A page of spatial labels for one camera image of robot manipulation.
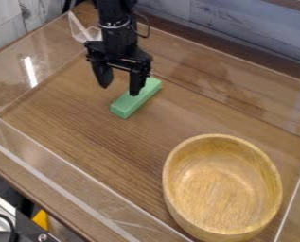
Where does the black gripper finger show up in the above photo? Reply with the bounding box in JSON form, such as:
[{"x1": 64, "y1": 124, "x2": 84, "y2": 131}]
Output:
[
  {"x1": 89, "y1": 60, "x2": 112, "y2": 88},
  {"x1": 128, "y1": 69, "x2": 150, "y2": 96}
]

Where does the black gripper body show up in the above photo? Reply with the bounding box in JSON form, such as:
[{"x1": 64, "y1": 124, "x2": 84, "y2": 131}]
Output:
[{"x1": 81, "y1": 23, "x2": 154, "y2": 75}]

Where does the green rectangular block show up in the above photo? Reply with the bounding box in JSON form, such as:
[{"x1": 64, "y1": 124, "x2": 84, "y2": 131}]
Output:
[{"x1": 110, "y1": 78, "x2": 162, "y2": 119}]

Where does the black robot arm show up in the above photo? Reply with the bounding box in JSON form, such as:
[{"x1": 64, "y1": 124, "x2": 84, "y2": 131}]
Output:
[{"x1": 83, "y1": 0, "x2": 151, "y2": 96}]

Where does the brown wooden bowl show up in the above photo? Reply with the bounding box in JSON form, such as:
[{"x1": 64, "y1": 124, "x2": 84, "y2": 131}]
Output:
[{"x1": 162, "y1": 134, "x2": 283, "y2": 242}]

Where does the yellow black machine base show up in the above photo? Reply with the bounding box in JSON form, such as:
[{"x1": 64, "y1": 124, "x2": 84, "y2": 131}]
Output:
[{"x1": 0, "y1": 185, "x2": 68, "y2": 242}]

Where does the clear acrylic corner bracket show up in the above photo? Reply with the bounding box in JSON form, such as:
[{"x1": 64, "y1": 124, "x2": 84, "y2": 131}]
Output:
[{"x1": 67, "y1": 12, "x2": 103, "y2": 43}]

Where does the black cable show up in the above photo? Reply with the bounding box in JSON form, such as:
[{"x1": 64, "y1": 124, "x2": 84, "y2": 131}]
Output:
[{"x1": 127, "y1": 12, "x2": 150, "y2": 40}]

